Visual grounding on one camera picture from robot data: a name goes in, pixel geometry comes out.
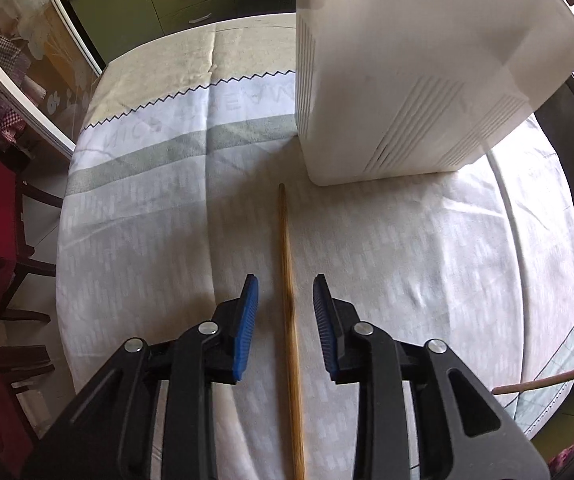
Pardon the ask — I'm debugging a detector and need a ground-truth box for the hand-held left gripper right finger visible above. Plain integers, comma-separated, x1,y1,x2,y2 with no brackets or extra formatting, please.
312,274,550,480

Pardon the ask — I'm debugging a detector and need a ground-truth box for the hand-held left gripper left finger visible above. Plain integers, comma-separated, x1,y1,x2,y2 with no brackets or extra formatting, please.
19,274,260,480

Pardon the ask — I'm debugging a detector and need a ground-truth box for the brown wooden chopstick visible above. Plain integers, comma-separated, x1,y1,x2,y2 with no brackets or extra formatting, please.
493,355,574,395
278,182,308,480

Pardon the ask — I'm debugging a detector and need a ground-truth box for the white plastic utensil holder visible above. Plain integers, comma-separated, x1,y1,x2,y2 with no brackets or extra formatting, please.
294,0,574,188

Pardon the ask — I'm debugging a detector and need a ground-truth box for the white and grey tablecloth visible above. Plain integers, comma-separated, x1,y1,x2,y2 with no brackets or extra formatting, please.
56,12,574,480

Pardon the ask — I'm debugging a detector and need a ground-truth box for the sliding glass door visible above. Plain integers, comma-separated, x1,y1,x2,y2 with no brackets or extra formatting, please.
0,0,108,156

